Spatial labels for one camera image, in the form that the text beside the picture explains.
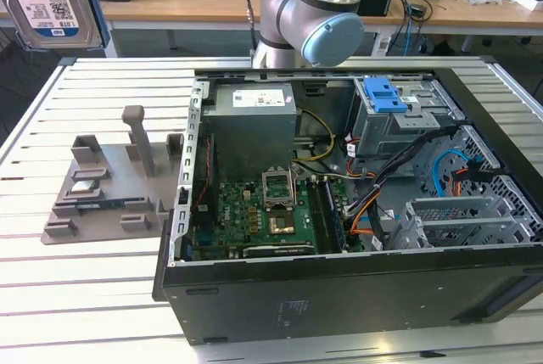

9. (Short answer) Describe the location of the blue data wire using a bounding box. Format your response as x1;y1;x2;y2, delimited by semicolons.
431;148;473;202

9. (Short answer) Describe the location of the green motherboard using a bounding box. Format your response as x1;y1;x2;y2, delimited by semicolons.
193;179;366;261

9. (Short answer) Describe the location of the grey metal drive cage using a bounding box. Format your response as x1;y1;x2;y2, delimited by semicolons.
351;76;467;160

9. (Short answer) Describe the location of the black RAM slot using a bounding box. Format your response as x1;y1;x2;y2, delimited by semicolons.
307;176;333;255
317;176;344;255
312;176;339;255
322;176;349;255

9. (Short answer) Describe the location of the black hanging cable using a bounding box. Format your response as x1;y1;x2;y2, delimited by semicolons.
242;0;260;58

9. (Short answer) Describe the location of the silver CPU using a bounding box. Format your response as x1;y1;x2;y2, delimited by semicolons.
70;180;102;199

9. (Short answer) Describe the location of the RAM stick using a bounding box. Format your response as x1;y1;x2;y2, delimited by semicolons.
76;197;148;211

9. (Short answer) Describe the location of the metal socket cover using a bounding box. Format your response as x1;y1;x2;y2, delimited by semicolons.
261;167;295;210

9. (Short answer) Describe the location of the red black twisted fan wire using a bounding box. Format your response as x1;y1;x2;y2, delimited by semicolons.
195;137;214;212

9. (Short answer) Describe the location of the orange wire bundle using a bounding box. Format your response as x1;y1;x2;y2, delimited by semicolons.
344;160;378;238

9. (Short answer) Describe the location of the wooden desk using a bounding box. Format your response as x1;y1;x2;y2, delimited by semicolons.
99;0;543;49

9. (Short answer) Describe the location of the red yellow disk power wire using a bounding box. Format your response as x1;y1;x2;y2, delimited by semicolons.
449;163;502;198

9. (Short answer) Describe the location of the blue plastic cage latch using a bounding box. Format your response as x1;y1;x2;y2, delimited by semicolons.
363;77;404;115

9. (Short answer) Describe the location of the silver disk bay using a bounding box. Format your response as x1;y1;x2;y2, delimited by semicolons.
385;196;542;251

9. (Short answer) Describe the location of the black case fan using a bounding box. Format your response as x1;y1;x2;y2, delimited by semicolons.
190;132;220;215

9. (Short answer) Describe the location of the CPU socket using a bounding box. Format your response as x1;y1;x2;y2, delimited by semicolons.
267;211;299;238

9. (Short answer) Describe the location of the grey parts rack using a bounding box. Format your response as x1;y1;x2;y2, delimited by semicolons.
40;104;188;247

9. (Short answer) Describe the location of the black cable bundle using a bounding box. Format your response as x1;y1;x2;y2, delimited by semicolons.
367;124;466;251

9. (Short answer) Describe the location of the black graphics card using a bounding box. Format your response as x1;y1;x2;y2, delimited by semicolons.
240;244;318;260

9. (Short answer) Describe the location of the black open PC case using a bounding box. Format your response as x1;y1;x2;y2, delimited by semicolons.
152;64;543;346

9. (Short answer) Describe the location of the thin wire locking lever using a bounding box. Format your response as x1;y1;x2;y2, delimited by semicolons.
289;164;299;212

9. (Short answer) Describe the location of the grey metal power supply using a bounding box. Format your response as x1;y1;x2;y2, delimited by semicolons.
201;81;299;182

